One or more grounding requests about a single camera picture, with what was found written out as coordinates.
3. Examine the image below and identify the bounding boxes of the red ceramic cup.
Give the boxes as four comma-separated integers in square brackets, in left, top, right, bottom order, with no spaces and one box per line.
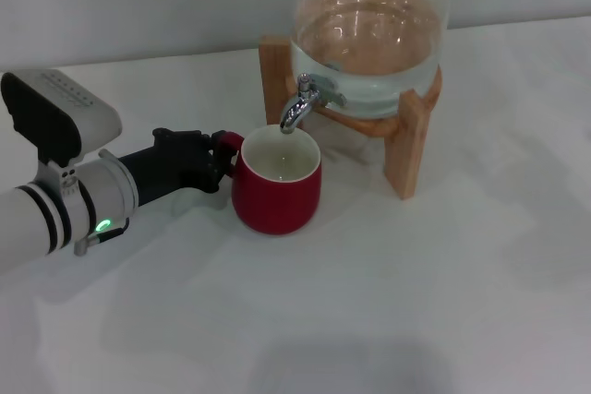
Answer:
[216,124,323,236]

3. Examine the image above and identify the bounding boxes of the left arm cable connector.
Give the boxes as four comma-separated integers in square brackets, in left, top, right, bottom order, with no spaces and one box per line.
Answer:
[73,217,131,257]

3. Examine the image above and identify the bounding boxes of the chrome faucet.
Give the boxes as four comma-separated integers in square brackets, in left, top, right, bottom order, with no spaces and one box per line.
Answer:
[279,72,348,136]

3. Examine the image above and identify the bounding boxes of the wooden dispenser stand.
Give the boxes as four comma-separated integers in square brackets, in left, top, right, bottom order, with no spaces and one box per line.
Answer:
[258,33,443,202]

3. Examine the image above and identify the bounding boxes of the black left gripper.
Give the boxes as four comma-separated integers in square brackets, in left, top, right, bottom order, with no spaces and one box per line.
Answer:
[117,127,239,209]

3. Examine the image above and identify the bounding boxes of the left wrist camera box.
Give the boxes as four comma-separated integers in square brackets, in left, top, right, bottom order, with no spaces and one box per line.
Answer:
[0,69,124,170]

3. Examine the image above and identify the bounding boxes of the clear glass water dispenser jar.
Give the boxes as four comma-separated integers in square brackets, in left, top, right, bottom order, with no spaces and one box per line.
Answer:
[289,0,456,119]

